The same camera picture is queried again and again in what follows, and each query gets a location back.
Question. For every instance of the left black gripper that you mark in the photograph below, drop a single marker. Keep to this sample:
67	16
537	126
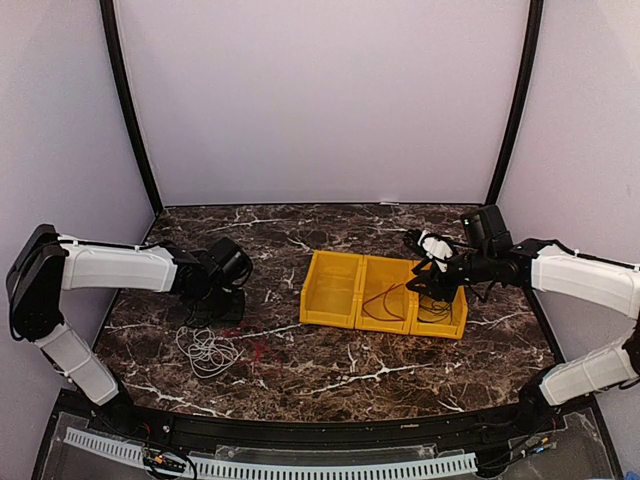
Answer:
234	314

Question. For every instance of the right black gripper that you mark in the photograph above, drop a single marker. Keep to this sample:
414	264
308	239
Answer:
438	287

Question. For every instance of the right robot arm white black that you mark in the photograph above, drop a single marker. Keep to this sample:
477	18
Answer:
488	255

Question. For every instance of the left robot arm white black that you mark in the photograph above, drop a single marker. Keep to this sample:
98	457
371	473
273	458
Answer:
210	283

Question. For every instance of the yellow bin right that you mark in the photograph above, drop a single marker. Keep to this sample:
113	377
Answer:
440	319

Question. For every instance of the yellow bin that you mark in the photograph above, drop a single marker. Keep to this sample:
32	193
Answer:
330	293
387	305
440	319

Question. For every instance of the yellow bin middle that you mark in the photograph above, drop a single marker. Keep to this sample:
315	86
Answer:
387	305

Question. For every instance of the yellow bin left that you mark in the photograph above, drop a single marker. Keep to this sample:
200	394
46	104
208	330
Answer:
330	293

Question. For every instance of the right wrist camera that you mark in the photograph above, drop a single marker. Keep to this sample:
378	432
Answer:
428	245

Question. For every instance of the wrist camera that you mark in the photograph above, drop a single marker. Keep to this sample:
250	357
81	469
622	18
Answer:
428	245
231	266

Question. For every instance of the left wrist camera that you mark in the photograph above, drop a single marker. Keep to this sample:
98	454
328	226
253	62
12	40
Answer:
231	266

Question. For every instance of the black front rail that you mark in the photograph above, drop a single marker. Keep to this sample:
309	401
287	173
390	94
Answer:
492	433

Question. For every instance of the white slotted cable duct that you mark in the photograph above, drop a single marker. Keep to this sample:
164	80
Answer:
236	463

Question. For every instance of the right black frame post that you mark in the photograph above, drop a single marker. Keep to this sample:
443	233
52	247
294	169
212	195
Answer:
519	98

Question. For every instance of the black frame post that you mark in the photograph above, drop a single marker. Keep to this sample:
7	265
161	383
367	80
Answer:
128	110
519	98

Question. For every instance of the left black frame post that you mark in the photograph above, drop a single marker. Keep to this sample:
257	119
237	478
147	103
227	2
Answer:
128	110

